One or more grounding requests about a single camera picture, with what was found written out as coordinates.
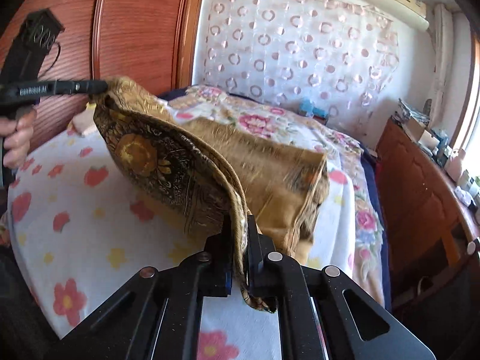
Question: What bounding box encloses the mustard sunflower print shirt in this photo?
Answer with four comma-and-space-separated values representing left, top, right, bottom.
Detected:
90, 77, 329, 313

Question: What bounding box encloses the left hand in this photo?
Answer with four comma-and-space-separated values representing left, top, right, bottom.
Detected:
1, 108, 37, 169

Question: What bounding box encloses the pink folded blanket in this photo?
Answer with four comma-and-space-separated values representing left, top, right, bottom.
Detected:
72, 103, 97, 137

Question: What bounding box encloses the floral bed sheet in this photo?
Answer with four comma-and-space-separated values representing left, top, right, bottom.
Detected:
1, 85, 391, 359

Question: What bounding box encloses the wooden wardrobe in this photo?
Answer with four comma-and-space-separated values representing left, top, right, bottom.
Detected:
0, 0, 209, 153

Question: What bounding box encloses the wooden low cabinet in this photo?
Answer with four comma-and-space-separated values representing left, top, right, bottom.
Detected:
376, 119, 479, 297

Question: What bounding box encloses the blue toy on bed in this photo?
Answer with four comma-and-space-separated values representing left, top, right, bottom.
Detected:
298, 98, 329, 124

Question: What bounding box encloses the cardboard box on cabinet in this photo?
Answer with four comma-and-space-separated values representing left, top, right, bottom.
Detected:
403, 118, 439, 150

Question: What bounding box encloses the pink bottle on cabinet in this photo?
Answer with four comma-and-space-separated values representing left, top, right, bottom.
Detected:
445, 149, 466, 183

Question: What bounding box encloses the sheer circle pattern curtain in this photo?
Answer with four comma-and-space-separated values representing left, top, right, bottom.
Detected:
195, 0, 400, 137

